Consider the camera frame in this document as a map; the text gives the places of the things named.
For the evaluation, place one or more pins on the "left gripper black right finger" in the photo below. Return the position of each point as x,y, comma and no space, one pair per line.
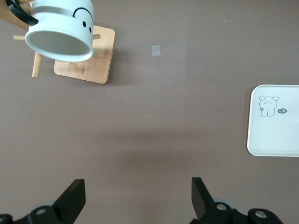
203,203

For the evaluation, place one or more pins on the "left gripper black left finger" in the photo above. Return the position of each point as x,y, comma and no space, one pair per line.
70,200

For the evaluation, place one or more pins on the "white tray with rabbit print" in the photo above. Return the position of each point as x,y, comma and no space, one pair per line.
275,130

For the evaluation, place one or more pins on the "wooden mug stand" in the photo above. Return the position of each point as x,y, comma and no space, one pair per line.
93,67

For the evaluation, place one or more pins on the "small grey tape piece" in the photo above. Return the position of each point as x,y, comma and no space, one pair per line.
156,51

